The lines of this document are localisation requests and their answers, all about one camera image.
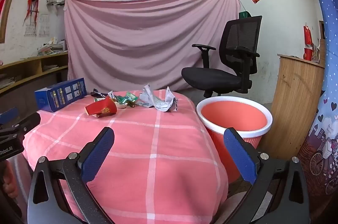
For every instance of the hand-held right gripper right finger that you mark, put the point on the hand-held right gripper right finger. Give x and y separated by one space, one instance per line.
240 155

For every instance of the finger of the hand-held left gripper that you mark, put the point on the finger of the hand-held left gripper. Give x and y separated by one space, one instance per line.
29 121
8 115

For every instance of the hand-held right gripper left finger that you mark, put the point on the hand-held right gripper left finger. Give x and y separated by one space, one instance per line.
97 154

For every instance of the small white plastic cup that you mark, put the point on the small white plastic cup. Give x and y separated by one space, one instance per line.
122 105

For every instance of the green printed wrapper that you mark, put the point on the green printed wrapper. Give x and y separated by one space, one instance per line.
126 97

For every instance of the person's left hand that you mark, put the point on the person's left hand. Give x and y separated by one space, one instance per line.
10 181

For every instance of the blue cardboard box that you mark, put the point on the blue cardboard box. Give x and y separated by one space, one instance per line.
60 94

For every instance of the red paper cup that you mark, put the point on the red paper cup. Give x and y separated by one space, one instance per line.
103 107

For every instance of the wooden shelf unit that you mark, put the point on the wooden shelf unit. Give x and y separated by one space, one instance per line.
31 68

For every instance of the dark blue snack wrapper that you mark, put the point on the dark blue snack wrapper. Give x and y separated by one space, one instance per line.
99 93

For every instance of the pink checked blanket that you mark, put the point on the pink checked blanket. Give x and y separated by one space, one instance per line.
158 160

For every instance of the stack of newspapers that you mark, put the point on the stack of newspapers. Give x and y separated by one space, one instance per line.
52 48

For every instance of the wooden cabinet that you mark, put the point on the wooden cabinet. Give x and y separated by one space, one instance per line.
295 102

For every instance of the crumpled white paper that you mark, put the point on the crumpled white paper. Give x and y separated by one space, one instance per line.
148 96
165 102

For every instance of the black mesh office chair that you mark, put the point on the black mesh office chair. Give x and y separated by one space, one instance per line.
211 77

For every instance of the blue printed curtain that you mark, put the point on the blue printed curtain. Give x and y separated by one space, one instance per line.
324 121

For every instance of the pink hanging sheet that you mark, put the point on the pink hanging sheet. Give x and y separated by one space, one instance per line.
137 41

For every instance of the white wall calendar sheets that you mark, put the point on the white wall calendar sheets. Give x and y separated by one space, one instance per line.
43 26

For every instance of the wall rack with papers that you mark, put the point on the wall rack with papers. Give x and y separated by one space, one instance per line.
55 1

